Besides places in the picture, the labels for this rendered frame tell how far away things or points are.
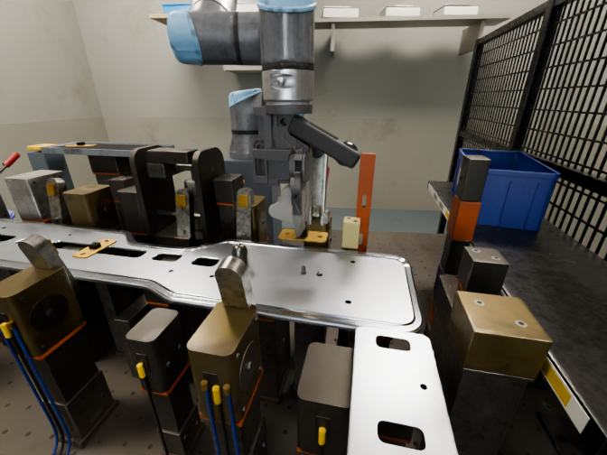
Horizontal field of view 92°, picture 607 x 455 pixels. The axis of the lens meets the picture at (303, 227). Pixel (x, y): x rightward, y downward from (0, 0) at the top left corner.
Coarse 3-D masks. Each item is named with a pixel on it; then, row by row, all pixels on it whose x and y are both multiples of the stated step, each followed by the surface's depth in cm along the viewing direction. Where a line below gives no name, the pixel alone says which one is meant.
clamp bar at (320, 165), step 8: (320, 152) 58; (320, 160) 62; (320, 168) 62; (312, 176) 62; (320, 176) 63; (312, 184) 63; (320, 184) 63; (312, 192) 63; (320, 192) 64; (312, 200) 64; (320, 200) 64; (312, 208) 65; (320, 224) 65
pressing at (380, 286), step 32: (0, 224) 77; (32, 224) 76; (0, 256) 61; (64, 256) 61; (96, 256) 61; (192, 256) 61; (224, 256) 61; (256, 256) 61; (288, 256) 61; (320, 256) 61; (352, 256) 61; (384, 256) 60; (160, 288) 51; (192, 288) 51; (256, 288) 51; (288, 288) 51; (320, 288) 51; (352, 288) 51; (384, 288) 51; (288, 320) 45; (320, 320) 44; (352, 320) 44; (384, 320) 43; (416, 320) 44
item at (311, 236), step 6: (306, 228) 52; (282, 234) 52; (294, 234) 52; (306, 234) 51; (312, 234) 52; (318, 234) 52; (324, 234) 52; (300, 240) 50; (306, 240) 50; (312, 240) 50; (318, 240) 50; (324, 240) 50
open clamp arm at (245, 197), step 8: (240, 192) 69; (248, 192) 68; (240, 200) 68; (248, 200) 69; (240, 208) 69; (248, 208) 69; (240, 216) 70; (248, 216) 69; (240, 224) 70; (248, 224) 70; (240, 232) 71; (248, 232) 70; (248, 240) 71
